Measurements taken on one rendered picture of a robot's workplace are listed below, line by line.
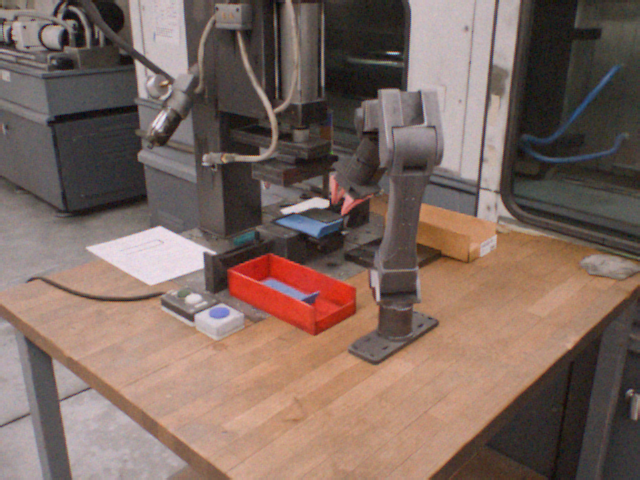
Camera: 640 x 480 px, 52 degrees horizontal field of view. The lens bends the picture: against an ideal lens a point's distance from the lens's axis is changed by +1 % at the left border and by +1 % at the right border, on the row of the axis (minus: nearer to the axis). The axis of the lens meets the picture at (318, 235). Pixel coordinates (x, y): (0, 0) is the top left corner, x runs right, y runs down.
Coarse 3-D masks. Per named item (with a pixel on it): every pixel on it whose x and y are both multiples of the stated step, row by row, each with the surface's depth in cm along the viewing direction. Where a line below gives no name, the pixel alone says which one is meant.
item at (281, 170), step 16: (240, 128) 158; (256, 128) 161; (304, 128) 143; (256, 144) 151; (288, 144) 144; (304, 144) 143; (320, 144) 143; (272, 160) 146; (288, 160) 144; (304, 160) 145; (320, 160) 146; (336, 160) 150; (256, 176) 144; (272, 176) 141; (288, 176) 140; (304, 176) 143
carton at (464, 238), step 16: (432, 208) 169; (384, 224) 166; (432, 224) 156; (448, 224) 166; (464, 224) 163; (480, 224) 160; (432, 240) 157; (448, 240) 154; (464, 240) 151; (480, 240) 161; (448, 256) 155; (464, 256) 152; (480, 256) 155
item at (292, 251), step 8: (272, 240) 147; (280, 240) 145; (296, 240) 147; (328, 240) 155; (336, 240) 158; (272, 248) 148; (280, 248) 146; (288, 248) 145; (296, 248) 147; (304, 248) 150; (312, 248) 159; (328, 248) 156; (336, 248) 158; (280, 256) 147; (288, 256) 146; (296, 256) 148; (304, 256) 150; (304, 264) 151
